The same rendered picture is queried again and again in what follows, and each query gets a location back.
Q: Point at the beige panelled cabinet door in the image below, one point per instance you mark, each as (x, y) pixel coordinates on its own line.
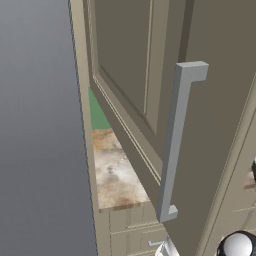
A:
(123, 50)

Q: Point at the beige drawer front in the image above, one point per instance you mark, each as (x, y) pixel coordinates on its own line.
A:
(133, 230)

